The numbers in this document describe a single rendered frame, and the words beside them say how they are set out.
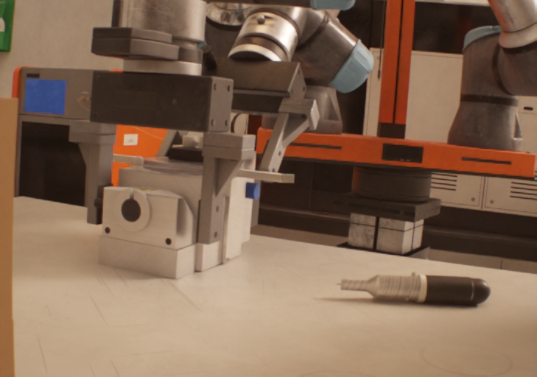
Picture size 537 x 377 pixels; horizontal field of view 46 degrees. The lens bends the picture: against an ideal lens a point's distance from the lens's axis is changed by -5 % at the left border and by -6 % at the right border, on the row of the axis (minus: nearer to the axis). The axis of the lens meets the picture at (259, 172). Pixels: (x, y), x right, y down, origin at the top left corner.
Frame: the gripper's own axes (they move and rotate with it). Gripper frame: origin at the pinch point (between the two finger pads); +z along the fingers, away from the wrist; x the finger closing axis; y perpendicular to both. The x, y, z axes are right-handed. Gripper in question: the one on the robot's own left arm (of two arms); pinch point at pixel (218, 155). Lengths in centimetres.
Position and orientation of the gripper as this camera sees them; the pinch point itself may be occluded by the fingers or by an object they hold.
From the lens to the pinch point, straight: 77.1
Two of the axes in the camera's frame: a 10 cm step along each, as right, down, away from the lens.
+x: 9.3, 1.1, -3.6
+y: -2.3, -5.9, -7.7
